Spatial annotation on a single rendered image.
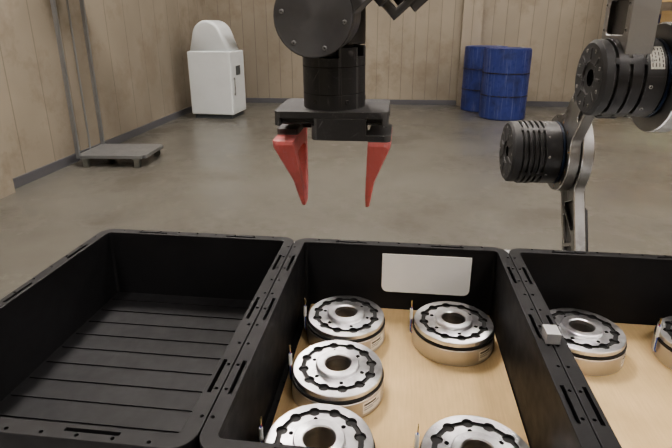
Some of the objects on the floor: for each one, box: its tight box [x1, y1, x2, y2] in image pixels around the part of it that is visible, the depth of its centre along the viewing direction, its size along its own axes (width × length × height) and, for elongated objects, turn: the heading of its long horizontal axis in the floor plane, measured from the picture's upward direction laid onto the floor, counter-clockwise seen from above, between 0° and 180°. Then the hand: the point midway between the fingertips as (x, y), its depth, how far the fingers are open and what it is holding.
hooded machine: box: [187, 20, 246, 119], centre depth 716 cm, size 64×57×131 cm
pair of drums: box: [460, 45, 533, 121], centre depth 742 cm, size 80×135×97 cm, turn 175°
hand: (336, 195), depth 51 cm, fingers open, 6 cm apart
